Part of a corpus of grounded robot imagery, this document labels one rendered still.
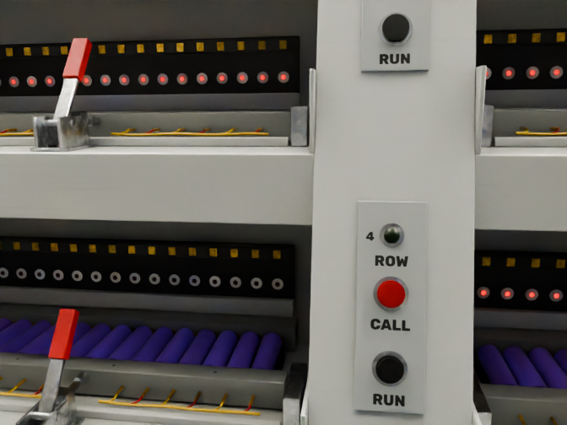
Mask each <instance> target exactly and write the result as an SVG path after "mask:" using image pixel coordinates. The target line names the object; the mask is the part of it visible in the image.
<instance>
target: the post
mask: <svg viewBox="0 0 567 425"><path fill-rule="evenodd" d="M476 12H477V0H430V12H429V71H406V72H361V33H362V0H318V21H317V54H316V120H315V154H314V187H313V221H312V255H311V288H310V354H309V388H308V421H307V425H473V295H474V201H475V106H476ZM358 201H367V202H427V256H426V318H425V380H424V415H419V414H408V413H397V412H375V411H364V410H354V359H355V317H356V277H357V236H358Z"/></svg>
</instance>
